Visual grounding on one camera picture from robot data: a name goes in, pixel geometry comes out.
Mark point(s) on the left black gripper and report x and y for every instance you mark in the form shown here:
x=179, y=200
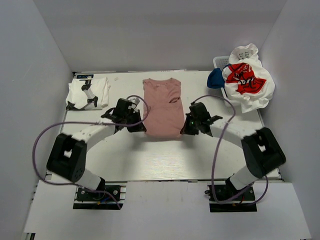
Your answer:
x=140, y=127

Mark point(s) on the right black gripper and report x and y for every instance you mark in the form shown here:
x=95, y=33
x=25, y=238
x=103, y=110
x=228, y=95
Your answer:
x=186, y=130

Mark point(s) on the pink t shirt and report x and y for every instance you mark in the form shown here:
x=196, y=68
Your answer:
x=164, y=116

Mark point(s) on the blue t shirt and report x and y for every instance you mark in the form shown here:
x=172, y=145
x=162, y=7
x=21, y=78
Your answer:
x=215, y=79

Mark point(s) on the white red print t shirt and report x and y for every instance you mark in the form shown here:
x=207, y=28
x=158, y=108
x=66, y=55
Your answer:
x=248, y=84

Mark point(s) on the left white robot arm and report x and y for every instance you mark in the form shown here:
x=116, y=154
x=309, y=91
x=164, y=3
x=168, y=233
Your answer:
x=69, y=152

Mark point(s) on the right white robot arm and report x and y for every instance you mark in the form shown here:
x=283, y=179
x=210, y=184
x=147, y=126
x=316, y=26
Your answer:
x=261, y=150

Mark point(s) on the folded white t shirt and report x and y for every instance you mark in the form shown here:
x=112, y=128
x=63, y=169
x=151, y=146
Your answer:
x=87, y=94

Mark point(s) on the white plastic basket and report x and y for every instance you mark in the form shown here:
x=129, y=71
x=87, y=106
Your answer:
x=220, y=62

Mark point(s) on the white text t shirt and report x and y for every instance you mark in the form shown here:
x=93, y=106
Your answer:
x=241, y=53

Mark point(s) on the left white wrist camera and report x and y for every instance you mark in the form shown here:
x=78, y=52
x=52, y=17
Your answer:
x=135, y=100

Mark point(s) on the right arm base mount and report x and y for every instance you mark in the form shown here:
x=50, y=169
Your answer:
x=241, y=204

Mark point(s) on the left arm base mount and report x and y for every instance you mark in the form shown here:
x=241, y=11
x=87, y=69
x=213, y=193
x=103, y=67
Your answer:
x=86, y=200

